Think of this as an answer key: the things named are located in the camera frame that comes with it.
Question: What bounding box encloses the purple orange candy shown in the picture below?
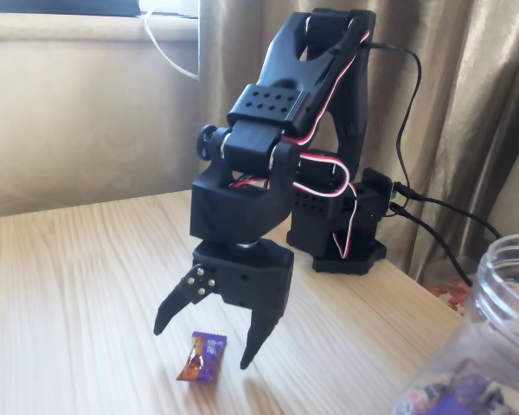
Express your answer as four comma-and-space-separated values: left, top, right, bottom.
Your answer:
175, 330, 228, 383

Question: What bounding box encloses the clear plastic jar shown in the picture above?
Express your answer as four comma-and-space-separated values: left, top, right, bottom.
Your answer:
391, 233, 519, 415

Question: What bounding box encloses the red floral patterned rug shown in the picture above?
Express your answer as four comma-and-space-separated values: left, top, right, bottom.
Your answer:
427, 278, 475, 317

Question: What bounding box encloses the red white servo wire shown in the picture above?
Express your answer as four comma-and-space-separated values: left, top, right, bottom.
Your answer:
282, 29, 372, 147
297, 153, 361, 260

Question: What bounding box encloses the thin black cable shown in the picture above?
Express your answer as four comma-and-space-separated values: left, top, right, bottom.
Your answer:
366, 41, 423, 192

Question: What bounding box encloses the white cable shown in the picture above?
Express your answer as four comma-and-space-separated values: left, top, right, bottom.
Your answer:
144, 7, 200, 81

